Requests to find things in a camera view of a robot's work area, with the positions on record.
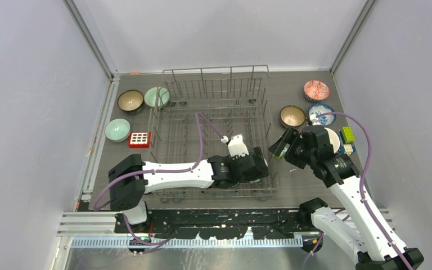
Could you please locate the toy block car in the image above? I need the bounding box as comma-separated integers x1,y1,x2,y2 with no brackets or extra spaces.
339,127,356,155

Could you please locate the plain beige bowl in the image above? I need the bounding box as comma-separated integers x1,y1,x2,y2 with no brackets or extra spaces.
325,128,340,154

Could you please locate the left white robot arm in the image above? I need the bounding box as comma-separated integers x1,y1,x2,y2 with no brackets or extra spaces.
108,147,269,233

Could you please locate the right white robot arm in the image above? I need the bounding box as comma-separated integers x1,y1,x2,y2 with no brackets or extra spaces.
269,125,424,269

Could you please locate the brown striped bowl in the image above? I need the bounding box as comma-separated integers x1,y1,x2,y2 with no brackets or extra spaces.
279,105,306,128

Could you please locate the grey wire dish rack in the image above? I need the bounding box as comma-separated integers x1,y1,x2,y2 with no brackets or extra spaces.
147,65,279,202

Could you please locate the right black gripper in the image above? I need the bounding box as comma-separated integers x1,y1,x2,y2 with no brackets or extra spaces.
269,126,316,169

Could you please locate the blue floral white bowl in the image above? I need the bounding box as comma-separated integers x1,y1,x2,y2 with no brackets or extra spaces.
308,103,336,126

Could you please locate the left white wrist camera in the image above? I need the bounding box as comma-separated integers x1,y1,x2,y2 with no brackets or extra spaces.
220,133,249,157

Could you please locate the green owl puzzle piece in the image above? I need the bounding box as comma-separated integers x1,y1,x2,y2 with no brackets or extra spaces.
277,147,288,159

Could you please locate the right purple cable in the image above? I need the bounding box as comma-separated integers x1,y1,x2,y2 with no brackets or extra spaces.
301,111,414,270

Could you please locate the red blue zigzag bowl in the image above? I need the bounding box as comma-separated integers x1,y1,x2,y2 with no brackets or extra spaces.
303,80,330,102

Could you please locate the red window toy block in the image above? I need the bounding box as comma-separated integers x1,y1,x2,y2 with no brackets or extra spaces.
128,132,152,149

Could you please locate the dark teal bowl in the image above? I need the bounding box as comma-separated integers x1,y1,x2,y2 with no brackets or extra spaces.
117,89,145,114

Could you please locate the celadon green bowl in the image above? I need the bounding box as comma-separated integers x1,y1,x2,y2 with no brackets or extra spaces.
144,87,170,109
105,118,131,142

